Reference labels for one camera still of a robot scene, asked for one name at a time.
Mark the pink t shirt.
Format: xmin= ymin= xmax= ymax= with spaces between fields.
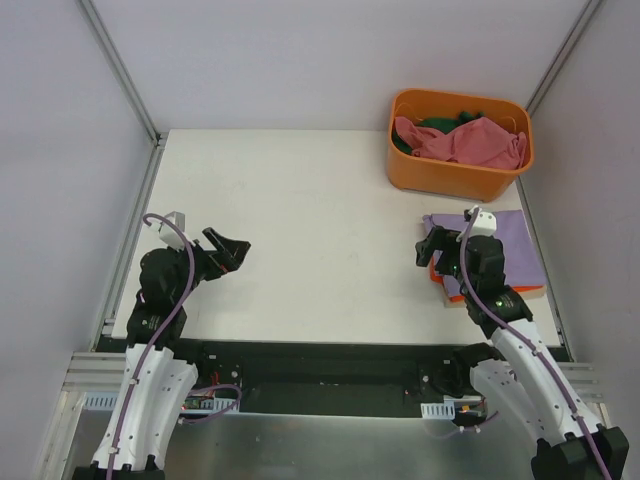
xmin=394 ymin=116 xmax=528 ymax=170

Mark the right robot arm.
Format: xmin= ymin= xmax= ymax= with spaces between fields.
xmin=416 ymin=226 xmax=629 ymax=479

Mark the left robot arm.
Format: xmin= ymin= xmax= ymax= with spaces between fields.
xmin=73 ymin=222 xmax=251 ymax=479

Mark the folded orange t shirt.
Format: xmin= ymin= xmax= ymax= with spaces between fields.
xmin=429 ymin=264 xmax=547 ymax=307

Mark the orange plastic bin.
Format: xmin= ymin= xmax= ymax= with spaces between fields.
xmin=386 ymin=88 xmax=534 ymax=202

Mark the folded purple t shirt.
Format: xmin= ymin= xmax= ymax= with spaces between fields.
xmin=430 ymin=210 xmax=546 ymax=294

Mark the green t shirt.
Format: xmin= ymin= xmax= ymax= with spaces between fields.
xmin=391 ymin=111 xmax=484 ymax=155

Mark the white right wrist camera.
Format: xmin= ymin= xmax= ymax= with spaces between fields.
xmin=463 ymin=205 xmax=497 ymax=237

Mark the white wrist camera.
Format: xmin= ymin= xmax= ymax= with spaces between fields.
xmin=157 ymin=211 xmax=186 ymax=251
xmin=463 ymin=205 xmax=497 ymax=237

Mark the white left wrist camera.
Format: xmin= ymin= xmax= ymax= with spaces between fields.
xmin=157 ymin=211 xmax=186 ymax=251

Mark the left aluminium frame post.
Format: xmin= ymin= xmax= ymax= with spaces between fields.
xmin=75 ymin=0 xmax=165 ymax=146

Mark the aluminium frame post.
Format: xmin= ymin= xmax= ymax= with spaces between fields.
xmin=525 ymin=0 xmax=606 ymax=117
xmin=75 ymin=0 xmax=165 ymax=146

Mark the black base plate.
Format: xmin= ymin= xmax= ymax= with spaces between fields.
xmin=175 ymin=339 xmax=507 ymax=419

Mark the right white cable duct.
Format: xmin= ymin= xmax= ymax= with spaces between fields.
xmin=420 ymin=402 xmax=486 ymax=420

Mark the white cable duct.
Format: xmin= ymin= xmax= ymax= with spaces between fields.
xmin=420 ymin=402 xmax=486 ymax=420
xmin=83 ymin=392 xmax=239 ymax=415

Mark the right aluminium frame post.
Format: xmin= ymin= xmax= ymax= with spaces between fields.
xmin=525 ymin=0 xmax=606 ymax=117

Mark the left white cable duct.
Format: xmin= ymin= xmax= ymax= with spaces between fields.
xmin=83 ymin=392 xmax=239 ymax=415

